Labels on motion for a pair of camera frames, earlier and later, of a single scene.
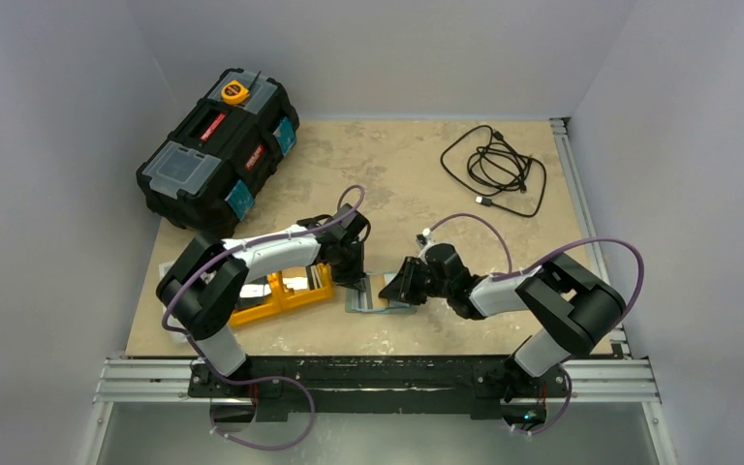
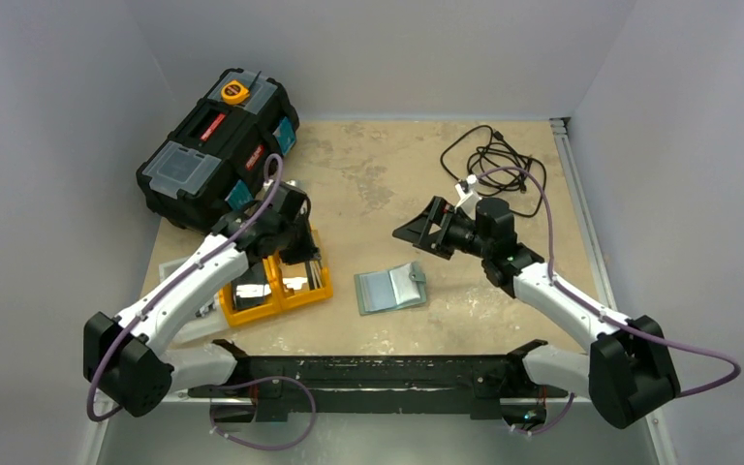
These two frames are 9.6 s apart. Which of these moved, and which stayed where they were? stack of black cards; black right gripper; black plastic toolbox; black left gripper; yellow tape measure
Moved: black right gripper; black left gripper
Stayed: stack of black cards; yellow tape measure; black plastic toolbox
